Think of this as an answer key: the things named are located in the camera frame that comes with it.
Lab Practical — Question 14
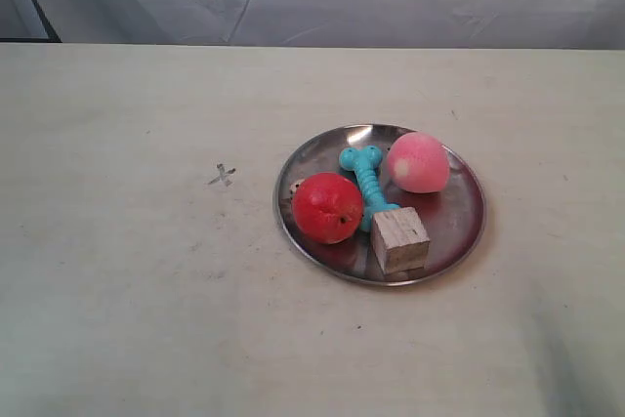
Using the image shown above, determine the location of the red toy apple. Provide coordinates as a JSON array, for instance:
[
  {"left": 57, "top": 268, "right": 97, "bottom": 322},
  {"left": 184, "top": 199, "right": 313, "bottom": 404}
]
[{"left": 291, "top": 173, "right": 364, "bottom": 245}]

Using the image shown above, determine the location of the teal toy bone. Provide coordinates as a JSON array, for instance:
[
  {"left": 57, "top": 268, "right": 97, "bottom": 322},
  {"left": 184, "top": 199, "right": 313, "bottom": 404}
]
[{"left": 339, "top": 146, "right": 399, "bottom": 232}]

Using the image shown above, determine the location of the pink toy peach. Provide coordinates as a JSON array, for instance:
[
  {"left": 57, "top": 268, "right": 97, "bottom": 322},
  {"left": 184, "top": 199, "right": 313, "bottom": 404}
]
[{"left": 387, "top": 132, "right": 450, "bottom": 193}]

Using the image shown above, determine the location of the wooden cube block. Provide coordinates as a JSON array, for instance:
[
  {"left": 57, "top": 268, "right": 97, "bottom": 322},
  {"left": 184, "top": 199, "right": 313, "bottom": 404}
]
[{"left": 370, "top": 207, "right": 431, "bottom": 275}]

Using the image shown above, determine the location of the round metal plate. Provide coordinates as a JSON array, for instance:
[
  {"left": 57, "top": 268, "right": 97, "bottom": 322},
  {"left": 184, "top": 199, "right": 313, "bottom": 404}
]
[{"left": 273, "top": 123, "right": 487, "bottom": 287}]

